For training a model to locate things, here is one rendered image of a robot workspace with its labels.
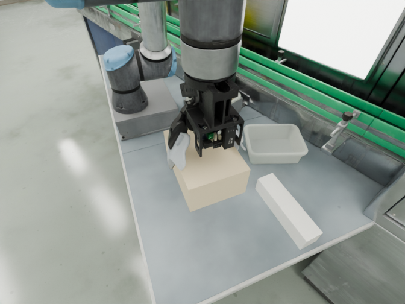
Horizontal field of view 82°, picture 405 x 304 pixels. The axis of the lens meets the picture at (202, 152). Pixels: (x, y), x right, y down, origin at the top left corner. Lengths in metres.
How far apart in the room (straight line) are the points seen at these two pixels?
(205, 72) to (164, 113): 0.73
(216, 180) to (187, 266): 0.38
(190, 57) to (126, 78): 0.68
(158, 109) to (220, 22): 0.78
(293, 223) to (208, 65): 0.58
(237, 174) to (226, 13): 0.26
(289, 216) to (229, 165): 0.39
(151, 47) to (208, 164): 0.57
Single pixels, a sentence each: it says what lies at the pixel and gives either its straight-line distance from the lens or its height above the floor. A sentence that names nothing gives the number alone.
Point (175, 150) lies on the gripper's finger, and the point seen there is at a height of 1.16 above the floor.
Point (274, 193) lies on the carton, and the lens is 0.81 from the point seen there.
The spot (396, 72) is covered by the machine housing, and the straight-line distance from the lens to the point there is 1.11.
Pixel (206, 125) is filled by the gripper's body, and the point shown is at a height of 1.24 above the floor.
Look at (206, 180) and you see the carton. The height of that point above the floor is 1.13.
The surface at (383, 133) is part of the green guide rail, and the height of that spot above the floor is 0.93.
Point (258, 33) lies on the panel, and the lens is 1.32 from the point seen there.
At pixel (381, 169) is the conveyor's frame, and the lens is 1.04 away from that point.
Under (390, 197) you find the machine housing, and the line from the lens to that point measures 0.88.
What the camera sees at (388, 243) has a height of 0.71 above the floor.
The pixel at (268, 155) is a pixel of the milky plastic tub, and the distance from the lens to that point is 0.89.
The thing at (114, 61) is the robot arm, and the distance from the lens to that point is 0.94.
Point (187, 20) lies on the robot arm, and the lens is 0.29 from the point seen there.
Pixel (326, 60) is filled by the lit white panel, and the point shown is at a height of 1.01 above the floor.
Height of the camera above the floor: 1.46
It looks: 47 degrees down
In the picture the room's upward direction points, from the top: straight up
